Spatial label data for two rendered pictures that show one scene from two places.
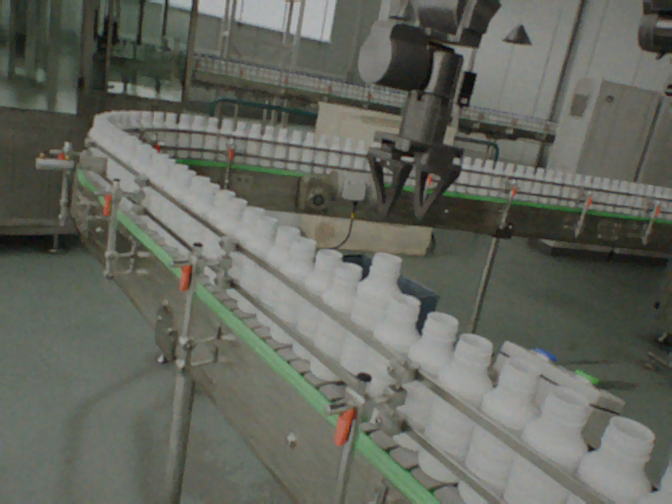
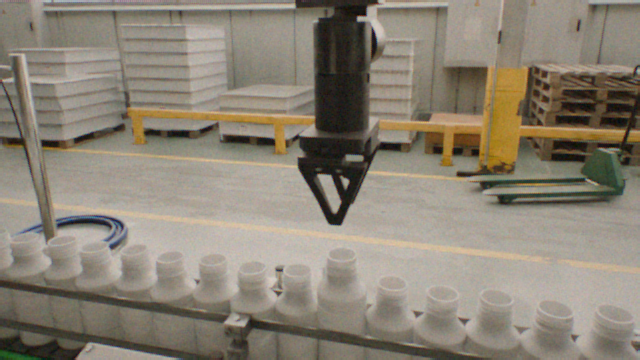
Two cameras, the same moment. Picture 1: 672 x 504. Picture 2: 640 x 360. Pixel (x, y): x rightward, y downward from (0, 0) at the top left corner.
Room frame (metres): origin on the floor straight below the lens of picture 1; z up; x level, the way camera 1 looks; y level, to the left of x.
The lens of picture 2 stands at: (1.13, -0.38, 1.45)
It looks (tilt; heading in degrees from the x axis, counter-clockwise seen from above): 18 degrees down; 144
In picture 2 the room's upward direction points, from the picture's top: straight up
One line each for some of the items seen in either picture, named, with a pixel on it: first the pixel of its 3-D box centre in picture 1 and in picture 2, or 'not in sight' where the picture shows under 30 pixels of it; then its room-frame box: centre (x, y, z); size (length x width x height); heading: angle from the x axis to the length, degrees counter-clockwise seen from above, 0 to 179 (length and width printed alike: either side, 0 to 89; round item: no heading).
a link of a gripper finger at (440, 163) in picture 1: (420, 182); (337, 179); (0.77, -0.09, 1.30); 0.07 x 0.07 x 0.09; 39
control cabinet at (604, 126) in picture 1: (590, 169); not in sight; (6.76, -2.60, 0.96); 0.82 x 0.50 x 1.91; 111
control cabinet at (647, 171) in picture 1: (652, 179); not in sight; (7.07, -3.44, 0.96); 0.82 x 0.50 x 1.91; 111
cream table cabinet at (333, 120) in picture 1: (373, 180); not in sight; (5.43, -0.21, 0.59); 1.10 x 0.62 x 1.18; 111
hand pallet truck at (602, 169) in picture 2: not in sight; (560, 132); (-0.95, 3.77, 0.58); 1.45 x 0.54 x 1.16; 59
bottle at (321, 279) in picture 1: (320, 305); (437, 354); (0.84, 0.01, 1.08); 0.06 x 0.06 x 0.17
